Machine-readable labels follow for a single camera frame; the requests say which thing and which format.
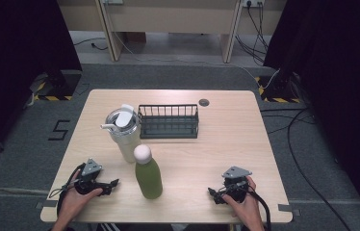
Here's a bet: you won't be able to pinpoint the white tumbler with straw lid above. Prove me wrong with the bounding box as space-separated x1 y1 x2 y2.
100 103 142 164

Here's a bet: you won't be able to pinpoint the person's left hand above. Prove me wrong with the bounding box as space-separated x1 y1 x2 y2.
57 169 104 222

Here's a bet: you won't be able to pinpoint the green bottle with white cap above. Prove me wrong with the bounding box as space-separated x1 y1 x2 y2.
133 143 164 200

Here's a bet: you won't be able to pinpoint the black wire rack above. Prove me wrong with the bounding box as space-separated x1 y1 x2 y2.
137 103 200 140

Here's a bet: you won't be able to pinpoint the white wall outlet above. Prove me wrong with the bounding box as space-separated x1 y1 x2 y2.
242 0 266 9

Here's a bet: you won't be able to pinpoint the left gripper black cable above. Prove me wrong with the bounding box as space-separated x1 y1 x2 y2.
48 163 87 217

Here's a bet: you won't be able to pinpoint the person's striped dark pants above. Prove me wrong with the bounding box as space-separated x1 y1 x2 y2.
94 222 122 231

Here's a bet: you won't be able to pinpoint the short black floor cable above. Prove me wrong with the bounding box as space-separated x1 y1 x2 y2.
73 37 109 52

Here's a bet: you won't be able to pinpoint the black stand base hazard tape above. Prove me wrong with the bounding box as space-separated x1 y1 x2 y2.
28 69 83 102
254 73 301 105

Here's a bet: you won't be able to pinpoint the person's right hand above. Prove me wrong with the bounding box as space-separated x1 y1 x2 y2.
221 175 264 225

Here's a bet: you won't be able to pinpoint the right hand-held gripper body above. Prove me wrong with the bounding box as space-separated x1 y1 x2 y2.
221 166 253 204

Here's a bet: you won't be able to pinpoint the black curtain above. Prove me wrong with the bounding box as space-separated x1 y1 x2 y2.
263 0 360 231
0 0 83 163

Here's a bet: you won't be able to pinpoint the bundle of black hanging cables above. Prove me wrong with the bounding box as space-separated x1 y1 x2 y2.
234 2 270 67

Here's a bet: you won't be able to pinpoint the grey tape patch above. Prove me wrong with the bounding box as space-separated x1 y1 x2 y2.
277 203 301 217
35 199 59 210

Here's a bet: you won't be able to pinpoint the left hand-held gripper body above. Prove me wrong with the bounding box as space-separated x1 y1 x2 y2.
73 158 105 195

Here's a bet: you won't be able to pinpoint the black floor cables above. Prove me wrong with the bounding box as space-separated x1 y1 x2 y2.
259 107 353 231

